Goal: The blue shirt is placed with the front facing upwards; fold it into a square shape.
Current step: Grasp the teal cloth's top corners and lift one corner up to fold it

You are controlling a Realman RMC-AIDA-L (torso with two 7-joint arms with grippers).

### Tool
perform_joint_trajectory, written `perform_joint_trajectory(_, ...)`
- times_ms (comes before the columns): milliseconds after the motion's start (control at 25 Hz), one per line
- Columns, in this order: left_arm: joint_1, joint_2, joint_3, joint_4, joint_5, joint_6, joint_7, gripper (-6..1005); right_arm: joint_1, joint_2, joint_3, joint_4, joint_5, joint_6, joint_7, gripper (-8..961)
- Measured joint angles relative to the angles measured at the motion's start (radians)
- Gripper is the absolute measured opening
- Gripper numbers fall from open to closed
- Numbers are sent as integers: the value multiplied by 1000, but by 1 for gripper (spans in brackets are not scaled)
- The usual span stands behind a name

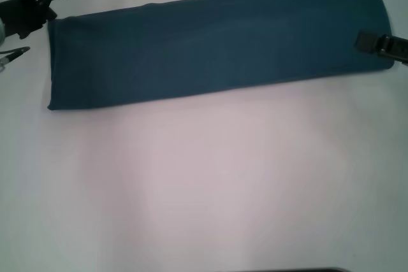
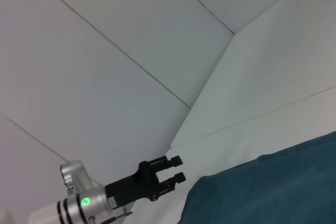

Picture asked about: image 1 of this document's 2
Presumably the grey left wrist cable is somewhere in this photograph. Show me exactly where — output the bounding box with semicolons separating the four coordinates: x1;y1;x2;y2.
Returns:
0;46;31;60

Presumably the blue t-shirt with pink print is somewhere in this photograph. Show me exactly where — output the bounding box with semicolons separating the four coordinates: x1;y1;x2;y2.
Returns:
46;0;397;113

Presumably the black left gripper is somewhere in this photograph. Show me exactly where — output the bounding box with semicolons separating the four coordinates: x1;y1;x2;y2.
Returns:
0;0;73;39

